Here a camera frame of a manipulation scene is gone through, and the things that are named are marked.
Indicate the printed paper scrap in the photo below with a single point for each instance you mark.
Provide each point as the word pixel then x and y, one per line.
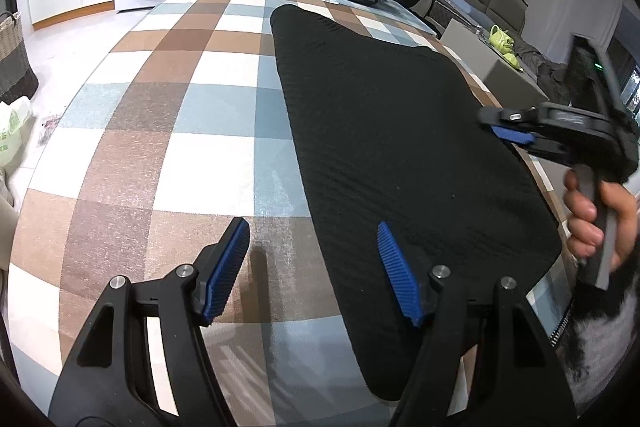
pixel 50 127

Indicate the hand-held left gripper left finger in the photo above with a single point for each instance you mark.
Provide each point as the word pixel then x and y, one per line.
pixel 225 267

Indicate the person's right hand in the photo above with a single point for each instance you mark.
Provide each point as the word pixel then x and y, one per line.
pixel 582 227

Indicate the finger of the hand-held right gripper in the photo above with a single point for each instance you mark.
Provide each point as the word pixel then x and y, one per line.
pixel 500 116
pixel 512 136

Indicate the dark grey bedding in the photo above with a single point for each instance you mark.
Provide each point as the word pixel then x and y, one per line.
pixel 547 74

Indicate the white green plastic bag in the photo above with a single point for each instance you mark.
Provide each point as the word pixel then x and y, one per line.
pixel 12 132

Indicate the person's right forearm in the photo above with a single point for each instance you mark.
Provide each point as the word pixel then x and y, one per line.
pixel 600 347

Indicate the grey side table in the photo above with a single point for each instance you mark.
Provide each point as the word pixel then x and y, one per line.
pixel 475 57

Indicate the blue cushion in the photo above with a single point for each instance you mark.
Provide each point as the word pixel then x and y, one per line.
pixel 467 4

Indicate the wicker basket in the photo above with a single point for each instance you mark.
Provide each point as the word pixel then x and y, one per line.
pixel 15 57

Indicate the brown blue checkered blanket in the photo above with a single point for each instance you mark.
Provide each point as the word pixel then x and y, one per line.
pixel 175 157

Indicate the black knit garment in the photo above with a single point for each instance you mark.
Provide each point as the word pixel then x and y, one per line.
pixel 400 132

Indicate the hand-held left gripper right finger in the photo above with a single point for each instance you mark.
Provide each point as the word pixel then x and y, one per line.
pixel 400 277

